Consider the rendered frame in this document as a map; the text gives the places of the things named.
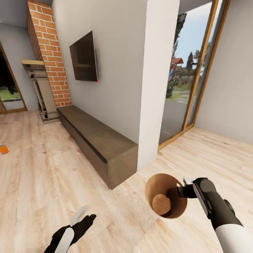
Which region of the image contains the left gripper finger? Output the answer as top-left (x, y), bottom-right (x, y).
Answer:
top-left (90, 214), bottom-right (97, 222)

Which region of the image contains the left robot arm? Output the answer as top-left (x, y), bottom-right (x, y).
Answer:
top-left (44, 206), bottom-right (97, 253)

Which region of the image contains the trash can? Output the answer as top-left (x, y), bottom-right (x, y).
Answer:
top-left (145, 173), bottom-right (188, 219)

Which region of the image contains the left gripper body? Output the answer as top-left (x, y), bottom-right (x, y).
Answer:
top-left (75, 215), bottom-right (93, 239)

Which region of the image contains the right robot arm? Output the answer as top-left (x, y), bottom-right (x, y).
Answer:
top-left (177, 177), bottom-right (253, 253)

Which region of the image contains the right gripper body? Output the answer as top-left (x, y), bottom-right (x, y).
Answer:
top-left (177, 185), bottom-right (196, 199)

